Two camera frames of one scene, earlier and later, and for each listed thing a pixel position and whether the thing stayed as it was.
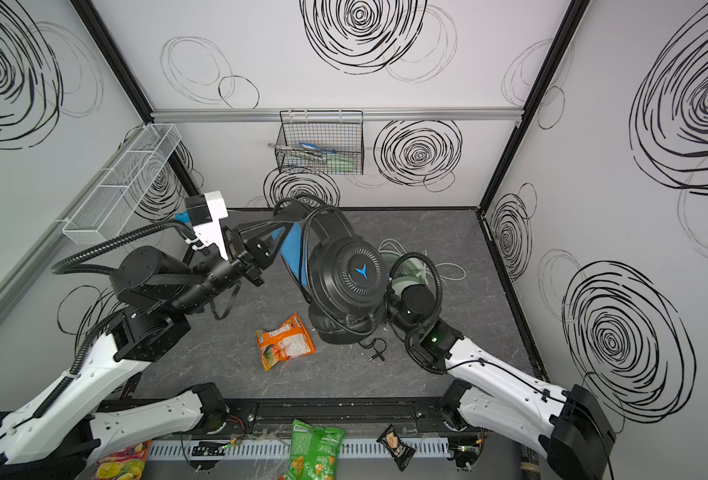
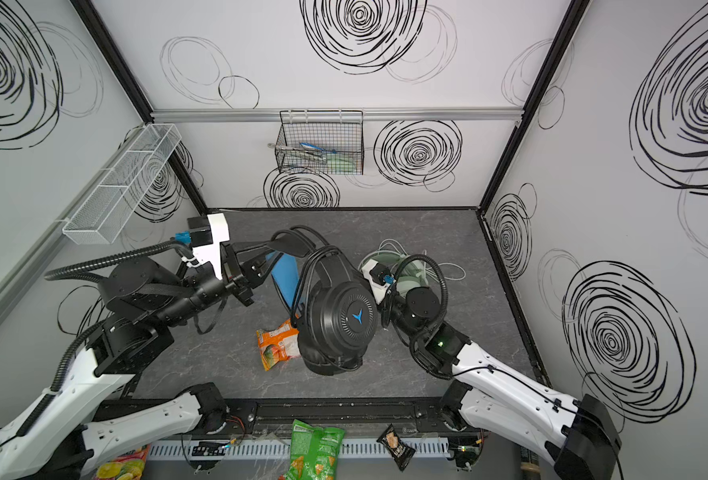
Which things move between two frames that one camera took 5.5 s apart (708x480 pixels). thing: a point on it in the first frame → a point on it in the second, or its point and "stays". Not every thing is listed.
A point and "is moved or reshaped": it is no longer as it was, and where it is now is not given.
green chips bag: (314, 452) stays
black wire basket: (326, 142) stays
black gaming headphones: (342, 279) is moved or reshaped
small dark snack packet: (400, 452) stays
